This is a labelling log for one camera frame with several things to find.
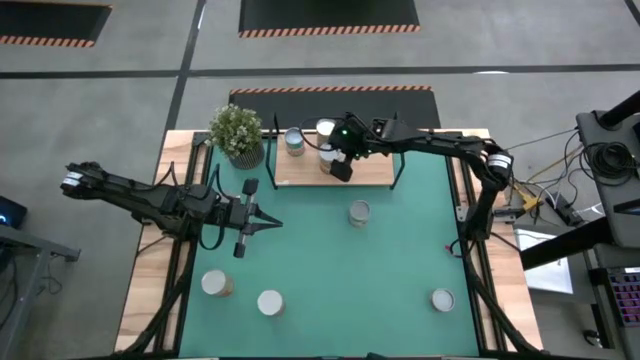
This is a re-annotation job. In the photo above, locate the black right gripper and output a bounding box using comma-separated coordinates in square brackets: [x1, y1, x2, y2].
[327, 112, 376, 183]

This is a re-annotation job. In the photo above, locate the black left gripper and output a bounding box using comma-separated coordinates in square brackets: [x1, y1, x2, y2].
[212, 177, 284, 260]

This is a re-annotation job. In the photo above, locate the green labelled tin can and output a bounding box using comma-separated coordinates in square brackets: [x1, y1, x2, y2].
[283, 126, 306, 158]

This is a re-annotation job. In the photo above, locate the short tin can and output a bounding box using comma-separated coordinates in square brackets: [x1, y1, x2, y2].
[430, 287, 457, 314]

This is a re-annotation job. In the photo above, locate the black hazard-striped floor mat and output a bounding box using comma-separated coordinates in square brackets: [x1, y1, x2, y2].
[0, 0, 113, 49]
[228, 85, 442, 132]
[237, 0, 422, 40]

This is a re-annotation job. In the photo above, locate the green table mat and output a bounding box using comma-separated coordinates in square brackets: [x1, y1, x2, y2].
[178, 137, 481, 358]

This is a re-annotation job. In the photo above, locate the potted plant with white flowers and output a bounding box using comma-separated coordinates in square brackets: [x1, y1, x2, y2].
[206, 103, 266, 171]

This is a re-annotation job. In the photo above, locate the black power strip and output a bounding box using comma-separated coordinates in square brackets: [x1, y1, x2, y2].
[547, 192, 584, 227]

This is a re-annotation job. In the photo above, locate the grey metal side table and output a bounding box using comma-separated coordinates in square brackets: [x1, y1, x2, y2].
[0, 223, 82, 346]

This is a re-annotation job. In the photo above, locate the white sheet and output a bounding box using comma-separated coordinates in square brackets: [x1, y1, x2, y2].
[514, 229, 575, 295]

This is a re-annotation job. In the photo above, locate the grey computer desk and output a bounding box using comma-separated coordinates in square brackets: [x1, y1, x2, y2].
[519, 109, 640, 271]

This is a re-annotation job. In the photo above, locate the dark screen with blue light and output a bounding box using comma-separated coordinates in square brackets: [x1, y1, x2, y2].
[0, 195, 28, 230]

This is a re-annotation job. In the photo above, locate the flat computer monitor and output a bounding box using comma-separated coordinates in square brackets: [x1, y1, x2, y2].
[597, 89, 640, 130]

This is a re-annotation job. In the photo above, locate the black backlit keyboard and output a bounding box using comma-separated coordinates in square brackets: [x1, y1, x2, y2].
[606, 267, 640, 327]

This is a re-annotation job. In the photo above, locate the wooden shelf with black frame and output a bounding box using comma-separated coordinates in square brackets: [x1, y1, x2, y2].
[263, 110, 409, 193]

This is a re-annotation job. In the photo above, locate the black aluminium table frame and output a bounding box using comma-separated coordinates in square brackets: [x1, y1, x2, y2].
[113, 129, 546, 360]

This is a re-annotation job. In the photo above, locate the yellow cable plug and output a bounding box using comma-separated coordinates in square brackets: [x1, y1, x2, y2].
[514, 188, 544, 214]

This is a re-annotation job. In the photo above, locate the coiled black cable bundle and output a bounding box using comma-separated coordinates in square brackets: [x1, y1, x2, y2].
[582, 141, 639, 181]

